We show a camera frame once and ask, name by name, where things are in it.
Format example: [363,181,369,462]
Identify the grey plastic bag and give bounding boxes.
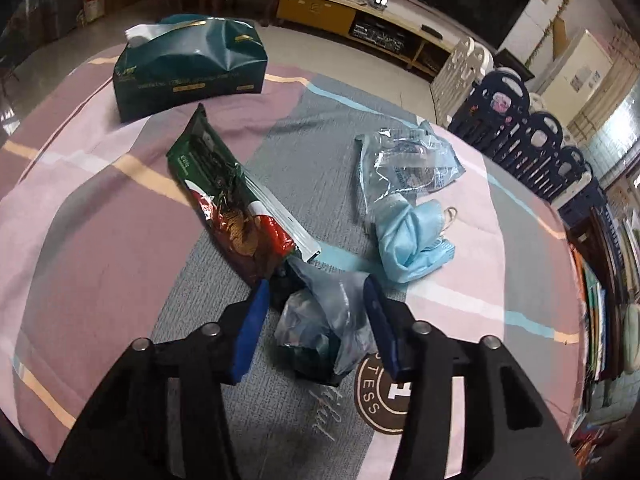
[274,256,378,376]

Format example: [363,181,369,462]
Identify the dark green tissue box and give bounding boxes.
[112,14,268,123]

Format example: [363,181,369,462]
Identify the green red cookie wrapper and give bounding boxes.
[166,103,322,288]

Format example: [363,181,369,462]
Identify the light blue face mask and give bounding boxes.
[372,199,461,285]

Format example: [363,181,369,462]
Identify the white play fence panel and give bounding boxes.
[429,36,496,128]

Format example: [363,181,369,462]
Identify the navy play fence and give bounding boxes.
[447,70,608,221]

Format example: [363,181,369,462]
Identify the yellow wooden cabinet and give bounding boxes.
[276,0,458,78]

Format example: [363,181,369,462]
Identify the row of colourful books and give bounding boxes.
[567,205,640,466]

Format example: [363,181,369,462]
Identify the dark green crumpled wrapper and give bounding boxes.
[277,342,341,386]

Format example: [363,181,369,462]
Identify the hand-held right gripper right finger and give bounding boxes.
[362,277,583,480]

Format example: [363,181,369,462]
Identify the pink grey patchwork tablecloth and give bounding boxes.
[0,42,586,480]

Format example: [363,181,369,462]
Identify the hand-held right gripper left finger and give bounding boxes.
[52,280,271,480]

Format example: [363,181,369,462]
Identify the white cabinet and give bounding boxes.
[537,29,615,116]

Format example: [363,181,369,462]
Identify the clear plastic bag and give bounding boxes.
[354,120,467,221]

